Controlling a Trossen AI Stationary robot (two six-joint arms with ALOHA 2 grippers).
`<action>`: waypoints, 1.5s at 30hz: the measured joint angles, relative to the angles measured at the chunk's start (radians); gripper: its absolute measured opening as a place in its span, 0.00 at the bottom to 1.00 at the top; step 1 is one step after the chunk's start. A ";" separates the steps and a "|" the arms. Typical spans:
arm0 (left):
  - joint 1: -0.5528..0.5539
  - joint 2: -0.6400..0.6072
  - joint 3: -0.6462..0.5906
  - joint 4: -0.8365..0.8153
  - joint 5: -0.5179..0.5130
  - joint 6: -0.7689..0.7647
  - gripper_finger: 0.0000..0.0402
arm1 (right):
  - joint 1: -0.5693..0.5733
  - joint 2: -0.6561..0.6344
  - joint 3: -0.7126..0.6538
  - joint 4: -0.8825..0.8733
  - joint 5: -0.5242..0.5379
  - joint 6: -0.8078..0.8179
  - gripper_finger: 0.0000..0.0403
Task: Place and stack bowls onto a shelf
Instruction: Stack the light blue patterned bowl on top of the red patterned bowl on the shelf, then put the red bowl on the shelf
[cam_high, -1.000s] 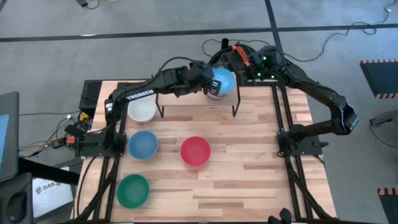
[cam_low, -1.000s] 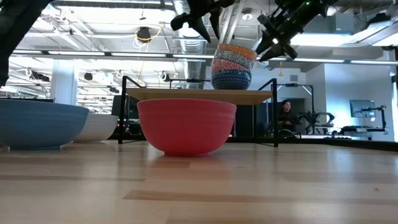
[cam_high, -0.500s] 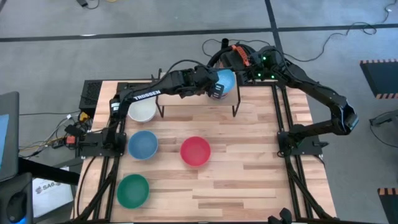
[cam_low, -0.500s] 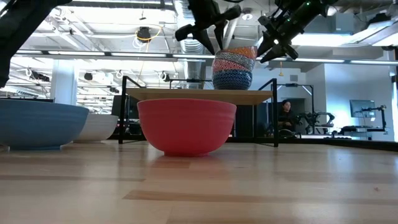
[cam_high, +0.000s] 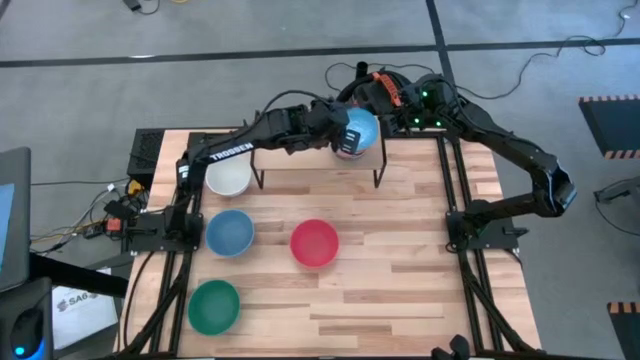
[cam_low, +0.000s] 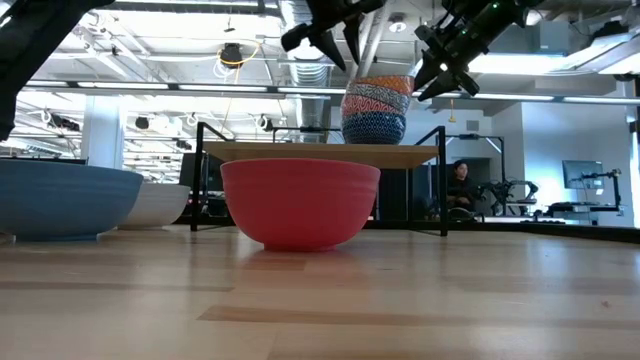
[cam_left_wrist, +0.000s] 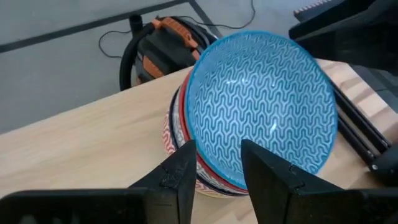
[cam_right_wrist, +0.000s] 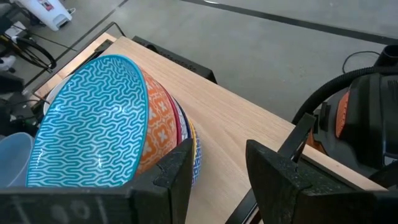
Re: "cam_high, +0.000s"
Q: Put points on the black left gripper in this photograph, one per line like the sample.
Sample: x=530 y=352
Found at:
x=332 y=122

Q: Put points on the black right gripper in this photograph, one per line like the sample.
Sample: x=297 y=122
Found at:
x=412 y=112

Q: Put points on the teal patterned bowl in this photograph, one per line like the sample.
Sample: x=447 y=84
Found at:
x=367 y=127

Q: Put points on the pink wave patterned bowl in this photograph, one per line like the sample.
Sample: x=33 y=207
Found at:
x=361 y=155

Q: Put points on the plain white bowl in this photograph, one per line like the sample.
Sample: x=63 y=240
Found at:
x=230 y=177

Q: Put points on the plain red bowl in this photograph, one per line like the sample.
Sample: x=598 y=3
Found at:
x=314 y=243

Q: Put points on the plain blue bowl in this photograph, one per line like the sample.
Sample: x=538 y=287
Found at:
x=230 y=233

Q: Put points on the plain green bowl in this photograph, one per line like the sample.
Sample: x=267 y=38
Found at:
x=214 y=307

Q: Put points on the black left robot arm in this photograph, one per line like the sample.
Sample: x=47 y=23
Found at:
x=230 y=150

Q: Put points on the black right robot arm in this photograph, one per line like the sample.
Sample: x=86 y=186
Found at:
x=515 y=145

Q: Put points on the wooden shelf with black legs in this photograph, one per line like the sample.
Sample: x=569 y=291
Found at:
x=300 y=157

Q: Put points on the black and orange backpack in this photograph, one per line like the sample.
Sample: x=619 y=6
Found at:
x=370 y=97

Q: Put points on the black perforated electronics box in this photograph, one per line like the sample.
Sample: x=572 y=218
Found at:
x=145 y=155

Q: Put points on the black mat with striped edge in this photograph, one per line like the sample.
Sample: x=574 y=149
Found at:
x=630 y=335
x=615 y=125

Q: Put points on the yellow connector plug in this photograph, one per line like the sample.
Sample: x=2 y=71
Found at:
x=134 y=187

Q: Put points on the black power brick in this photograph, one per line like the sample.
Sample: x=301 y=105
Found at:
x=117 y=208

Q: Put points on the black power adapter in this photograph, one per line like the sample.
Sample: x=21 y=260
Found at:
x=132 y=4

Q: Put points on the dark rounded object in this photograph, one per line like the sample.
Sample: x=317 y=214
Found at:
x=457 y=347

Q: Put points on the red connector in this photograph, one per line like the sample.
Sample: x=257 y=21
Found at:
x=114 y=225

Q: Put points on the black beam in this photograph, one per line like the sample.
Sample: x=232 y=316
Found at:
x=75 y=275

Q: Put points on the grey laptop with blue screen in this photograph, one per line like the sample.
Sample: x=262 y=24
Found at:
x=17 y=170

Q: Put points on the white labelled box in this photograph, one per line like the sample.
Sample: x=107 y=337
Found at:
x=80 y=320

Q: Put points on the black desk pad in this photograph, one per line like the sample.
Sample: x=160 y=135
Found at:
x=10 y=295

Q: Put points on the black computer mouse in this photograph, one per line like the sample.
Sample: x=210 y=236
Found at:
x=27 y=330

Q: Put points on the black aluminium table frame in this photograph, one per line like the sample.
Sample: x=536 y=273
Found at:
x=465 y=300

